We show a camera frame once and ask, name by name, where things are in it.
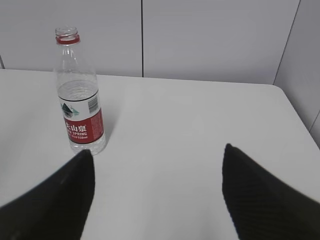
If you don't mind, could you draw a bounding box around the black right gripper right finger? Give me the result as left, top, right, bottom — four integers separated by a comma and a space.
222, 143, 320, 240

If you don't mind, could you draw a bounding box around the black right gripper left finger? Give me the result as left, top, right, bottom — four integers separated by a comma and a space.
0, 150, 96, 240

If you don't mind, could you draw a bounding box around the clear water bottle red label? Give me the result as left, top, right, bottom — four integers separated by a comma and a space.
54, 26, 107, 155

